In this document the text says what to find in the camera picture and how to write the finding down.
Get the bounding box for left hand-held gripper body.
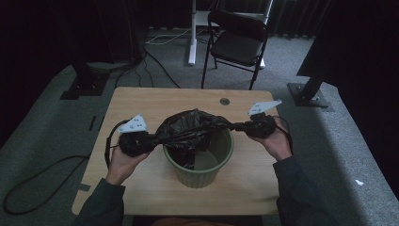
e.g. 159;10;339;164
118;114;155;158

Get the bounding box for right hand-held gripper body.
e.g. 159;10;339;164
247;99;283;139

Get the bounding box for black trash bag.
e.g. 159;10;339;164
154;108;235;170

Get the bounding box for green ribbed trash can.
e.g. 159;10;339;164
162;126;235;189

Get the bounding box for person's right hand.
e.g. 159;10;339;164
249;118;294;162

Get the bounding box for person's left hand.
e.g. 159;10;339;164
104;145;152;186

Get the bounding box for black metal stand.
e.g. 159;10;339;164
287;74;331;109
59;57;110;101

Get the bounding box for black folding chair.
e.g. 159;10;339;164
200;9;271;91

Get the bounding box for round stand base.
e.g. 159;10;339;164
86;60;134;72

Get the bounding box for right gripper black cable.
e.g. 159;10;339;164
272;115;295;155

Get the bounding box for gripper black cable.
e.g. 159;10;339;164
104;120;130;169
272;115;295;155

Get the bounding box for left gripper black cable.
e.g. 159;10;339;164
104;120;130;169

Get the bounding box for black floor cables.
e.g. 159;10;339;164
114;46;182;89

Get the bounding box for white floor cable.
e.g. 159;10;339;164
145;27;193;46

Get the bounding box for long black floor cable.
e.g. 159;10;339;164
2;154;92;217

